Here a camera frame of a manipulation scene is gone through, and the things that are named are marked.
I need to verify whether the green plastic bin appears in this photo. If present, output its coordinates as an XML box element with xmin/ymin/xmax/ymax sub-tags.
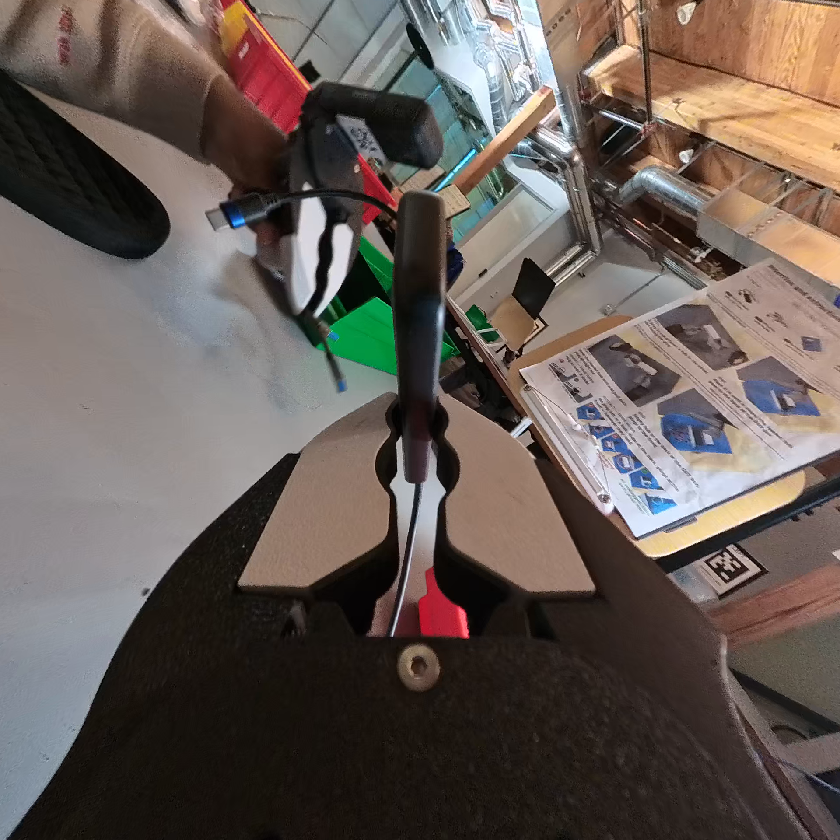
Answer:
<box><xmin>305</xmin><ymin>235</ymin><xmax>460</xmax><ymax>376</ymax></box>

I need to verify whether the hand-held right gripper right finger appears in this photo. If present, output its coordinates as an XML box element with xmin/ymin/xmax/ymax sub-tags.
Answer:
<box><xmin>433</xmin><ymin>395</ymin><xmax>597</xmax><ymax>599</ymax></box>

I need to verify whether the person's left hand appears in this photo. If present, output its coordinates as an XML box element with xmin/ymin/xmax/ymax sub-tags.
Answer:
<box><xmin>203</xmin><ymin>85</ymin><xmax>296</xmax><ymax>280</ymax></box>

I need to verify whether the silver ventilation duct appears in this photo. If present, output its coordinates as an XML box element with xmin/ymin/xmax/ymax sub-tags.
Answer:
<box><xmin>400</xmin><ymin>0</ymin><xmax>713</xmax><ymax>283</ymax></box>

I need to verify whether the wooden post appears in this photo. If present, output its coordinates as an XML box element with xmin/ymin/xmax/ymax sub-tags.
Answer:
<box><xmin>453</xmin><ymin>85</ymin><xmax>557</xmax><ymax>193</ymax></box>

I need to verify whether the person's left forearm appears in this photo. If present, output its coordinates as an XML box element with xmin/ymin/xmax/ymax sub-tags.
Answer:
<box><xmin>0</xmin><ymin>0</ymin><xmax>231</xmax><ymax>165</ymax></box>

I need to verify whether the black floor lamp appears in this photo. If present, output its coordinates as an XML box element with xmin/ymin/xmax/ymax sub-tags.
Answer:
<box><xmin>387</xmin><ymin>23</ymin><xmax>435</xmax><ymax>89</ymax></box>

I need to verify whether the black wrist rest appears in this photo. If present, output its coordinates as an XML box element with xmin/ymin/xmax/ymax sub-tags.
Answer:
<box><xmin>0</xmin><ymin>69</ymin><xmax>172</xmax><ymax>260</ymax></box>

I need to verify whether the long red plastic tub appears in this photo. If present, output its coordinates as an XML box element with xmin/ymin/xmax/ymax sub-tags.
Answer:
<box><xmin>220</xmin><ymin>0</ymin><xmax>396</xmax><ymax>206</ymax></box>

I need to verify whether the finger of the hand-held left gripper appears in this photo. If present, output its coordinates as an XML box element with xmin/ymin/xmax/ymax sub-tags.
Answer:
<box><xmin>314</xmin><ymin>218</ymin><xmax>363</xmax><ymax>311</ymax></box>
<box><xmin>287</xmin><ymin>196</ymin><xmax>330</xmax><ymax>316</ymax></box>

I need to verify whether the black slim hub cable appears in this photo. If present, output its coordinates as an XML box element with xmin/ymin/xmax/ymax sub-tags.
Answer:
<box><xmin>387</xmin><ymin>482</ymin><xmax>425</xmax><ymax>637</ymax></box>

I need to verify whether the black cable with blue plug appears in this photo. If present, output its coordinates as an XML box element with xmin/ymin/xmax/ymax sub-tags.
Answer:
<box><xmin>205</xmin><ymin>187</ymin><xmax>401</xmax><ymax>395</ymax></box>

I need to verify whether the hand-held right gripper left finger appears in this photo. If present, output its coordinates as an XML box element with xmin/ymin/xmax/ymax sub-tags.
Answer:
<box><xmin>238</xmin><ymin>394</ymin><xmax>400</xmax><ymax>597</ymax></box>

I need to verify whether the small red plastic bin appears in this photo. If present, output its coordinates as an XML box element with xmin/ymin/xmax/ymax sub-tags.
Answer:
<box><xmin>416</xmin><ymin>567</ymin><xmax>471</xmax><ymax>639</ymax></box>

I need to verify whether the printed instruction sheet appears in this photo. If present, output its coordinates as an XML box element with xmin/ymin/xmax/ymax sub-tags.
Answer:
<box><xmin>520</xmin><ymin>259</ymin><xmax>840</xmax><ymax>540</ymax></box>

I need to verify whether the small marker sign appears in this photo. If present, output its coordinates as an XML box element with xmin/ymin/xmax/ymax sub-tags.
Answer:
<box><xmin>696</xmin><ymin>543</ymin><xmax>769</xmax><ymax>599</ymax></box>

